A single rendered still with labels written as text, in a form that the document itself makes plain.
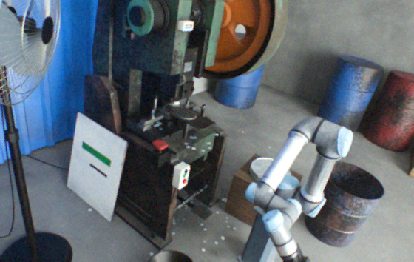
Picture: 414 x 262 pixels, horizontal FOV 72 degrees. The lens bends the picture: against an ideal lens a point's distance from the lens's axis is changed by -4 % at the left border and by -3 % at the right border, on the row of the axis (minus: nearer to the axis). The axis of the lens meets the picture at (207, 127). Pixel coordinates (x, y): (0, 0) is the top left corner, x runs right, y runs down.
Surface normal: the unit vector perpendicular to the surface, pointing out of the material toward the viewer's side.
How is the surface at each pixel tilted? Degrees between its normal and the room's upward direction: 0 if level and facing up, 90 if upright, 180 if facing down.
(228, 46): 90
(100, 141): 78
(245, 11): 90
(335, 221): 92
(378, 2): 90
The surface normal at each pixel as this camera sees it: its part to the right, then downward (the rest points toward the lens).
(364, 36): -0.58, 0.29
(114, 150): -0.52, 0.11
